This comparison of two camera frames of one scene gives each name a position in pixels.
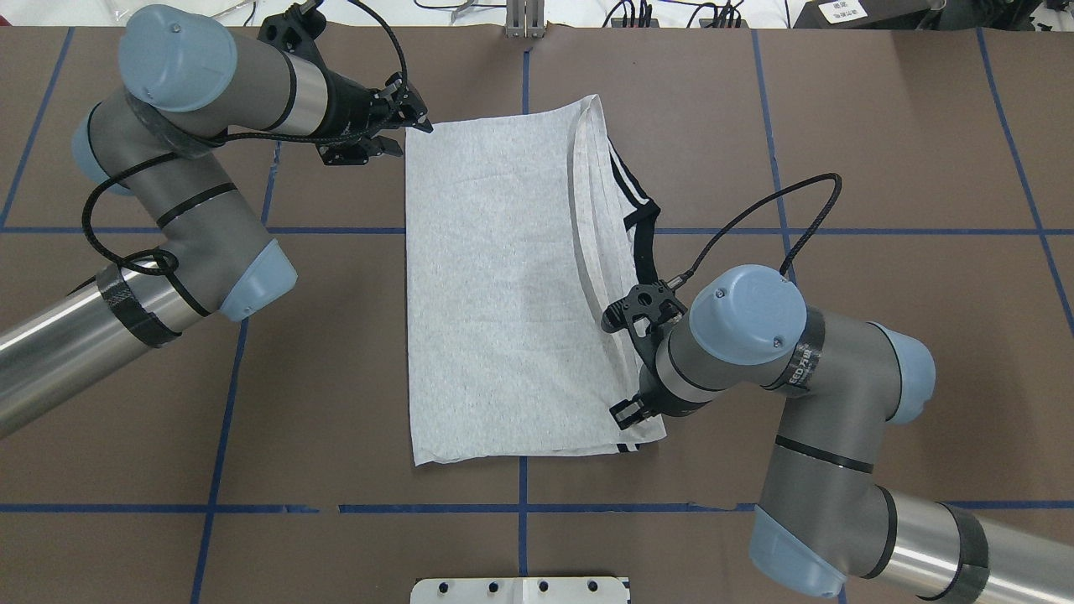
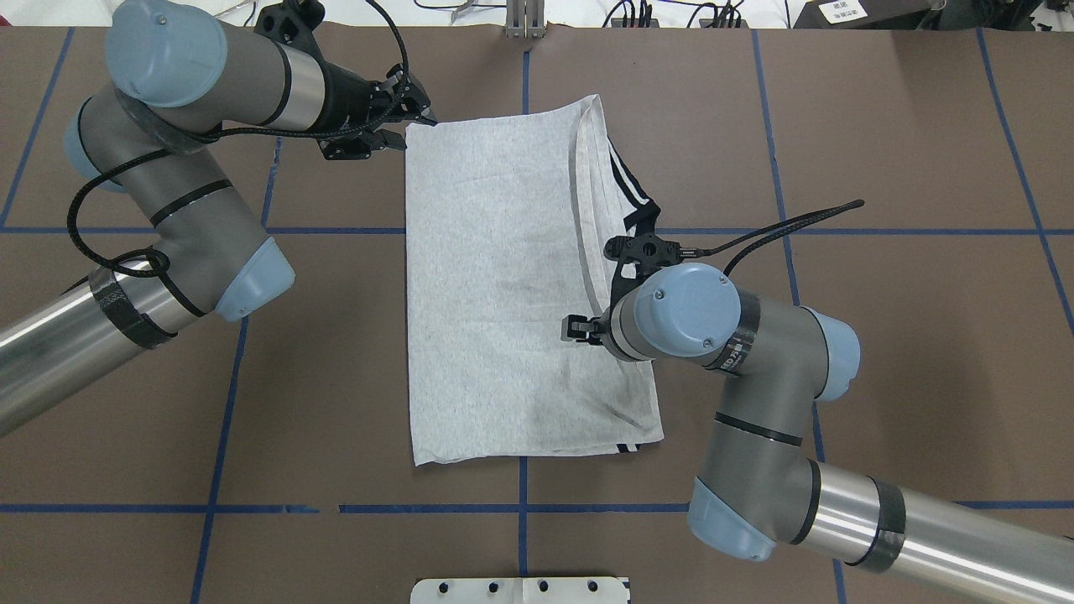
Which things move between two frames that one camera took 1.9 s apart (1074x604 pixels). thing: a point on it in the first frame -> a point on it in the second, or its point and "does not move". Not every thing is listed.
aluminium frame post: [525, 19] does not move
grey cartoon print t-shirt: [519, 237] does not move
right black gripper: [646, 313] -> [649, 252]
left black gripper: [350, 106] does not move
